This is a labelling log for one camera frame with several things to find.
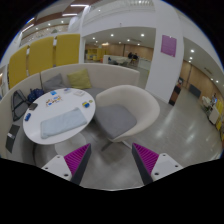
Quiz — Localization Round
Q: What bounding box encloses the yellow acoustic panel middle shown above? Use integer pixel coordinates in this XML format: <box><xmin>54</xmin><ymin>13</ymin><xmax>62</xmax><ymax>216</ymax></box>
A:
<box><xmin>28</xmin><ymin>37</ymin><xmax>54</xmax><ymax>75</ymax></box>

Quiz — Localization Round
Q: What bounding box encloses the black notebook on sofa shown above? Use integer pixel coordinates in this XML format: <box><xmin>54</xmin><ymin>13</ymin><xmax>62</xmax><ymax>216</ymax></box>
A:
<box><xmin>6</xmin><ymin>125</ymin><xmax>20</xmax><ymax>153</ymax></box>

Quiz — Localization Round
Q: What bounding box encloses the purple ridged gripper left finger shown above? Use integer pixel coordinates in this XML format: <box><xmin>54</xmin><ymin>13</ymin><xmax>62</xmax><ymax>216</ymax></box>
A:
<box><xmin>41</xmin><ymin>143</ymin><xmax>92</xmax><ymax>186</ymax></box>

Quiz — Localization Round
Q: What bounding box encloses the beige curved sofa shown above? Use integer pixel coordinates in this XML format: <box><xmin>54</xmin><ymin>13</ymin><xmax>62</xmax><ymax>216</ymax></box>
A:
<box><xmin>0</xmin><ymin>63</ymin><xmax>140</xmax><ymax>159</ymax></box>

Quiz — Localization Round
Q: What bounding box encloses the yellow acoustic panel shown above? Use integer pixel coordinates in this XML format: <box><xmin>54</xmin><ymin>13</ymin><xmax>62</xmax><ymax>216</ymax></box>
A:
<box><xmin>8</xmin><ymin>46</ymin><xmax>28</xmax><ymax>88</ymax></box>
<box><xmin>28</xmin><ymin>37</ymin><xmax>54</xmax><ymax>75</ymax></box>
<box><xmin>55</xmin><ymin>34</ymin><xmax>80</xmax><ymax>66</ymax></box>

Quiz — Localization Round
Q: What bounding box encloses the blue backpack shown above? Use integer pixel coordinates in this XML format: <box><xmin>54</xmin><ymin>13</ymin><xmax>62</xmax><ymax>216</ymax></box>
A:
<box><xmin>27</xmin><ymin>88</ymin><xmax>44</xmax><ymax>103</ymax></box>

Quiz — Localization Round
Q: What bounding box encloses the yellow acoustic panel left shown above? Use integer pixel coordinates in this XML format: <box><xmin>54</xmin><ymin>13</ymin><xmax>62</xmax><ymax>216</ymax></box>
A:
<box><xmin>8</xmin><ymin>46</ymin><xmax>28</xmax><ymax>88</ymax></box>

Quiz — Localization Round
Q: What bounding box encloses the blue yellow small object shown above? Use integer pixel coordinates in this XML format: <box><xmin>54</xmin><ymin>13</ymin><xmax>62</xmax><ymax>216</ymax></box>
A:
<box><xmin>82</xmin><ymin>100</ymin><xmax>93</xmax><ymax>108</ymax></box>

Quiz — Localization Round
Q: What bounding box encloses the purple wall poster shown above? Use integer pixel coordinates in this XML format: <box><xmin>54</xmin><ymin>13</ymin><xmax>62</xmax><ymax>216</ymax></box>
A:
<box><xmin>161</xmin><ymin>35</ymin><xmax>177</xmax><ymax>57</ymax></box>

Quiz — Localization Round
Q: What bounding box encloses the white paper booklet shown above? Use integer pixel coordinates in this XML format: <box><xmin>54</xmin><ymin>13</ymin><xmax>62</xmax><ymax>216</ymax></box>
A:
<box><xmin>74</xmin><ymin>90</ymin><xmax>85</xmax><ymax>97</ymax></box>

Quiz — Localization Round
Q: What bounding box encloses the white tub chair grey cushion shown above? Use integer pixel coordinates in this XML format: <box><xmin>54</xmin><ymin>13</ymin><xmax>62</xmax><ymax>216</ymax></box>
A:
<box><xmin>94</xmin><ymin>85</ymin><xmax>160</xmax><ymax>151</ymax></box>

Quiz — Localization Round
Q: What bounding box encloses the black mesh bag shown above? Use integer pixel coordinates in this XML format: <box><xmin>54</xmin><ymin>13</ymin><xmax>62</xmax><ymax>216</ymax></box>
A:
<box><xmin>11</xmin><ymin>90</ymin><xmax>30</xmax><ymax>121</ymax></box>

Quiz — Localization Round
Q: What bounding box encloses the light blue folded towel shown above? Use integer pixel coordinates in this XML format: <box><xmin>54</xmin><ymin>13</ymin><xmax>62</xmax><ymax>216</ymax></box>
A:
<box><xmin>40</xmin><ymin>108</ymin><xmax>87</xmax><ymax>139</ymax></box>

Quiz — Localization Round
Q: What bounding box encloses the white round table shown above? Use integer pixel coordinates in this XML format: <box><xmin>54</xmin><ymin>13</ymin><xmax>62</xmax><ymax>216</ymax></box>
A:
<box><xmin>23</xmin><ymin>88</ymin><xmax>96</xmax><ymax>145</ymax></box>

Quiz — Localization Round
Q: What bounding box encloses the yellow-green cushion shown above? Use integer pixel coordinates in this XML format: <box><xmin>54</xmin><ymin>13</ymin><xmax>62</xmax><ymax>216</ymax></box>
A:
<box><xmin>67</xmin><ymin>69</ymin><xmax>91</xmax><ymax>89</ymax></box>

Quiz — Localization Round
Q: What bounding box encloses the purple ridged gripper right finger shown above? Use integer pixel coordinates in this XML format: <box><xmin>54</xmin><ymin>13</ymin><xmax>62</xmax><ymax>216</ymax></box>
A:
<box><xmin>131</xmin><ymin>142</ymin><xmax>184</xmax><ymax>186</ymax></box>

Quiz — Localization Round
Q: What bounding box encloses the yellow acoustic panel right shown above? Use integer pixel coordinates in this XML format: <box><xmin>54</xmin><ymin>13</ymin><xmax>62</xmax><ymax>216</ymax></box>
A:
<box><xmin>55</xmin><ymin>34</ymin><xmax>80</xmax><ymax>66</ymax></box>

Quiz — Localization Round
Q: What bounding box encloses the brown black bin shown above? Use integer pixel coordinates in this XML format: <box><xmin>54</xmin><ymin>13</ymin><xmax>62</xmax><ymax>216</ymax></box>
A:
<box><xmin>169</xmin><ymin>82</ymin><xmax>182</xmax><ymax>106</ymax></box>

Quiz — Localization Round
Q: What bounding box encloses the black phone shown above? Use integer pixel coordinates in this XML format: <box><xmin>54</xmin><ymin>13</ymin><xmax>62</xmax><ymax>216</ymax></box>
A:
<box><xmin>29</xmin><ymin>103</ymin><xmax>38</xmax><ymax>110</ymax></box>

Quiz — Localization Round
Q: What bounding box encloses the colourful card box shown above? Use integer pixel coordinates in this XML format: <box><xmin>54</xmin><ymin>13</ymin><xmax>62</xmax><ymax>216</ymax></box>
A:
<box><xmin>46</xmin><ymin>96</ymin><xmax>62</xmax><ymax>107</ymax></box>

